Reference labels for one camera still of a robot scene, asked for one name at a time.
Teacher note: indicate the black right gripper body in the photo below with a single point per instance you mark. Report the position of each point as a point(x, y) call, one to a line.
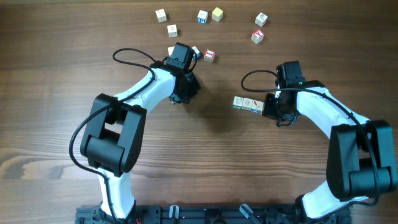
point(273, 108)

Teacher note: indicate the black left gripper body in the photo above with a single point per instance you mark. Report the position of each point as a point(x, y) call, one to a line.
point(189, 89)

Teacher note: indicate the wooden block plain back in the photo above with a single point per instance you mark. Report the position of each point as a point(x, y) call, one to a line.
point(247, 104)

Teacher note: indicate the wooden block red side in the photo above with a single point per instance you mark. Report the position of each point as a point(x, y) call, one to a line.
point(170, 50)

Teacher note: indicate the wooden block green side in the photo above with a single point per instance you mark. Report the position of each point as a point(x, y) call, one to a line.
point(238, 102)

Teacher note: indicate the wooden block yellow top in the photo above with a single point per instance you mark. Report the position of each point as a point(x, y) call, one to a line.
point(202, 17)

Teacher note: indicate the wooden block yellow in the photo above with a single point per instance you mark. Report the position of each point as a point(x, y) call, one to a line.
point(217, 14)
point(202, 17)

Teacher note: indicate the wooden block red X top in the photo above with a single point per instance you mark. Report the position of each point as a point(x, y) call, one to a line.
point(257, 36)

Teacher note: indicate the wooden block red 9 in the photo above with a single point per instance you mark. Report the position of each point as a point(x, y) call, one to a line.
point(261, 19)

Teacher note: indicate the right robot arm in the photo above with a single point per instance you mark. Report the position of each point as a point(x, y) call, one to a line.
point(361, 160)

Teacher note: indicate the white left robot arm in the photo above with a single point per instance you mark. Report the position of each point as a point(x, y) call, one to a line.
point(114, 130)

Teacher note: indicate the wooden block blue side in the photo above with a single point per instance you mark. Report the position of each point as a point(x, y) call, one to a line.
point(197, 53)

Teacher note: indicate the wooden block green J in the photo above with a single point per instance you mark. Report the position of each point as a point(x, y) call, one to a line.
point(172, 30)

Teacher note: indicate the wooden block far left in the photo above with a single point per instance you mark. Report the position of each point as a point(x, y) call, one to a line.
point(161, 15)

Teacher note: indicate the wooden block yellow back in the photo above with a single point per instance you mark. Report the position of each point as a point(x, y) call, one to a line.
point(217, 14)

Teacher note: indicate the black mounting rail base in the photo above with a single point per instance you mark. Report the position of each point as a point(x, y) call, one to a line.
point(277, 213)

